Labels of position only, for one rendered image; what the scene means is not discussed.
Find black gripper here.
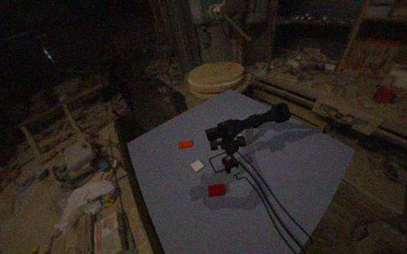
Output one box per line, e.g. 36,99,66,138
210,136,246,151

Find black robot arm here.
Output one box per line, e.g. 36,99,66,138
206,103,291,155

